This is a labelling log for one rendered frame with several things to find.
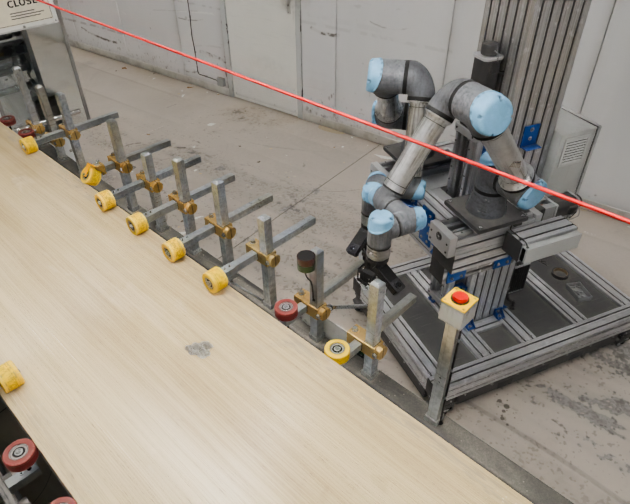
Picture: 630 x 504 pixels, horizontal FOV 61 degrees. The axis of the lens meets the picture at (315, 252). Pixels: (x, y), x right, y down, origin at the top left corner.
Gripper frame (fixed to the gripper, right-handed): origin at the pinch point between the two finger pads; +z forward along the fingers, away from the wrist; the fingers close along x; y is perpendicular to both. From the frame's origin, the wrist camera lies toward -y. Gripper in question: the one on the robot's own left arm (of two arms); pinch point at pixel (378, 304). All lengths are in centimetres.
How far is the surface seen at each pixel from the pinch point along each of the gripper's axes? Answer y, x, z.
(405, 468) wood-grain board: -41, 41, 1
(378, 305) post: -8.0, 11.8, -13.1
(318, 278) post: 16.9, 11.7, -8.8
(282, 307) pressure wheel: 23.4, 22.6, 1.1
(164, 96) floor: 411, -172, 93
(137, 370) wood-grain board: 36, 71, 1
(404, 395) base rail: -20.4, 10.0, 21.3
